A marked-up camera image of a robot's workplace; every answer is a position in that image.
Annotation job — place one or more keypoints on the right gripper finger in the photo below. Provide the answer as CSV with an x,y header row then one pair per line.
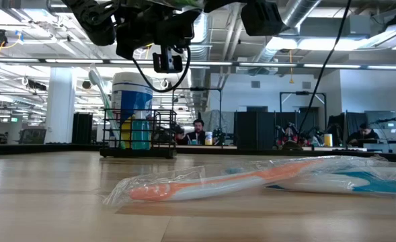
x,y
224,5

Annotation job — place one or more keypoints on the packaged toothbrushes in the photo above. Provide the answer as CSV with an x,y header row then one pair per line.
x,y
95,79

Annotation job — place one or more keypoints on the teal mouthwash bottle white cap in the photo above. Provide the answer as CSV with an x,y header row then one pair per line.
x,y
140,134

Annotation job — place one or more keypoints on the white blue wipes canister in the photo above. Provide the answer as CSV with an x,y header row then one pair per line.
x,y
132,94

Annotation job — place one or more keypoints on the long overhead light bar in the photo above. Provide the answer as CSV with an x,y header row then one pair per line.
x,y
83,61

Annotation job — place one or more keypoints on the black partition panel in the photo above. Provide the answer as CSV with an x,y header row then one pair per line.
x,y
255,131

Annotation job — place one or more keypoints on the white pillar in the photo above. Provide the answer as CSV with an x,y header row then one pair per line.
x,y
60,107

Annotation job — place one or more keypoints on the black cabinet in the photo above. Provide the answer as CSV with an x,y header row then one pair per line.
x,y
82,129

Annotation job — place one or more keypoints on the small canister yellow label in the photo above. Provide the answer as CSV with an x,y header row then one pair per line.
x,y
208,139

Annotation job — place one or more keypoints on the grey background monitor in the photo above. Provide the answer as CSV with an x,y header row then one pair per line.
x,y
379,119

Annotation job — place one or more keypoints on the silver smooth air duct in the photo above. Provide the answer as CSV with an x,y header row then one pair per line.
x,y
298,13

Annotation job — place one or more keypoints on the silver ribbed air duct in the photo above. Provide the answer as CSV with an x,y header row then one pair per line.
x,y
202,37

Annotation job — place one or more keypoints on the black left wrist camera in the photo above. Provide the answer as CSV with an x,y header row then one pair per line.
x,y
167,64

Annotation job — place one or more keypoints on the black background rig frame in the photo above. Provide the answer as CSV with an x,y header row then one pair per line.
x,y
204,89
302,93

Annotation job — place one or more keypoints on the black aluminium table frame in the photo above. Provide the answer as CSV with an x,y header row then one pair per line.
x,y
49,149

